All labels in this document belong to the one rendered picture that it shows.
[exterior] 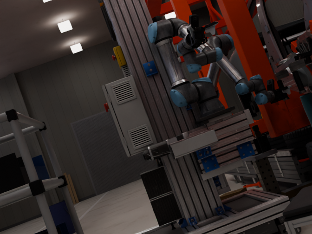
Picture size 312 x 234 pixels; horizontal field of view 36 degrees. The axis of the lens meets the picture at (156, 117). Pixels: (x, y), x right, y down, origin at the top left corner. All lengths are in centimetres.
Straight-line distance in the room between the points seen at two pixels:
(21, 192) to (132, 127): 151
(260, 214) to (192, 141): 56
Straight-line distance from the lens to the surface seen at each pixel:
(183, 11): 573
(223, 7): 379
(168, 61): 289
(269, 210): 283
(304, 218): 189
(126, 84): 300
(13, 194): 157
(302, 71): 328
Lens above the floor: 70
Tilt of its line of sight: 4 degrees up
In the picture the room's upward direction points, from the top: 21 degrees counter-clockwise
